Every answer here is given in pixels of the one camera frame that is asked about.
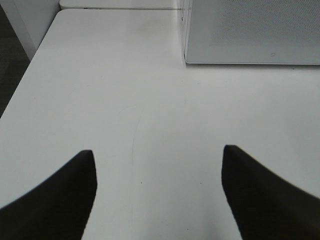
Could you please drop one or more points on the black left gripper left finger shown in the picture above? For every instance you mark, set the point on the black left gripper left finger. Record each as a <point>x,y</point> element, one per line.
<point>56,209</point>

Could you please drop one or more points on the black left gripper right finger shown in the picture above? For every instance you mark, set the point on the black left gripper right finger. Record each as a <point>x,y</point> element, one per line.
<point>264,205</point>

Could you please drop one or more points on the white microwave oven body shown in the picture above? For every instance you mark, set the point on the white microwave oven body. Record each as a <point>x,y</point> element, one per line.
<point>183,30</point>

